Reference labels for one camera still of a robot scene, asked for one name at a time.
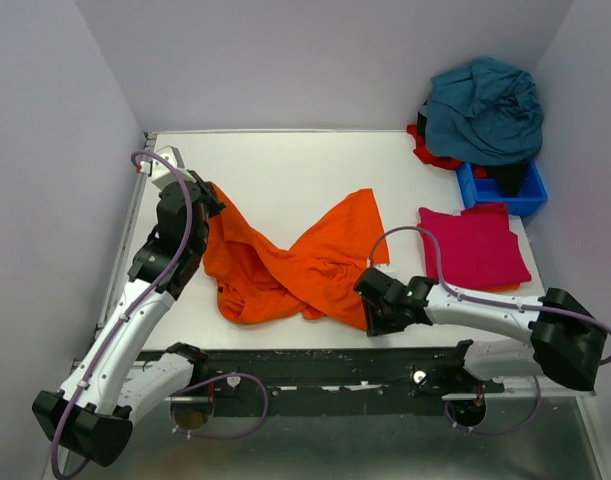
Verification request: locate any red crumpled t shirt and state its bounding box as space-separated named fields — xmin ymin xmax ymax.
xmin=406 ymin=124 xmax=463 ymax=171

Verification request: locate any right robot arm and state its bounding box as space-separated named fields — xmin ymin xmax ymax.
xmin=354 ymin=268 xmax=607 ymax=392

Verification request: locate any blue plastic bin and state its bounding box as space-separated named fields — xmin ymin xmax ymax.
xmin=456 ymin=160 xmax=548 ymax=217

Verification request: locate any teal crumpled t shirt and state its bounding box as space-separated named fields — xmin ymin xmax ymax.
xmin=425 ymin=56 xmax=544 ymax=166

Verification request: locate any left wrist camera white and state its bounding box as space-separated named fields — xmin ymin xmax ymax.
xmin=135 ymin=146 xmax=193 ymax=191

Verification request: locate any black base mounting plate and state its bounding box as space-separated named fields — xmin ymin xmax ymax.
xmin=92 ymin=345 xmax=561 ymax=419

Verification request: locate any folded magenta t shirt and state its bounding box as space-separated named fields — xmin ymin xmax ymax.
xmin=418 ymin=203 xmax=532 ymax=292

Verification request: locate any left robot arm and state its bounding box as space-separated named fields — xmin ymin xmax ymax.
xmin=32 ymin=171 xmax=224 ymax=467

